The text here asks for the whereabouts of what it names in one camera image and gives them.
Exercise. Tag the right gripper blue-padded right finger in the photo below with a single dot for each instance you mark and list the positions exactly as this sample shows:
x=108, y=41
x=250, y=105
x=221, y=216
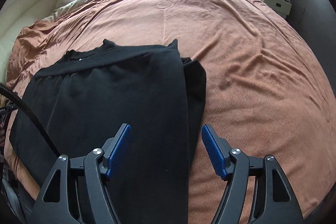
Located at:
x=218, y=151

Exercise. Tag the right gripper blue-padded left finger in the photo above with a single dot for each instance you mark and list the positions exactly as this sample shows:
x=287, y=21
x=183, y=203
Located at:
x=115, y=149

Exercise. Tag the black t-shirt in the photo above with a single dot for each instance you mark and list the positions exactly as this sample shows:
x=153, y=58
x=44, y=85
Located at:
x=83, y=100

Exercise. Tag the salmon pink bed blanket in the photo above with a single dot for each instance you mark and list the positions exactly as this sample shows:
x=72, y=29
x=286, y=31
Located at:
x=266, y=90

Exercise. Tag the cream padded headboard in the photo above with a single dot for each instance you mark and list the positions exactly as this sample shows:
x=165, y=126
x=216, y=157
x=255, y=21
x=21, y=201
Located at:
x=15, y=15

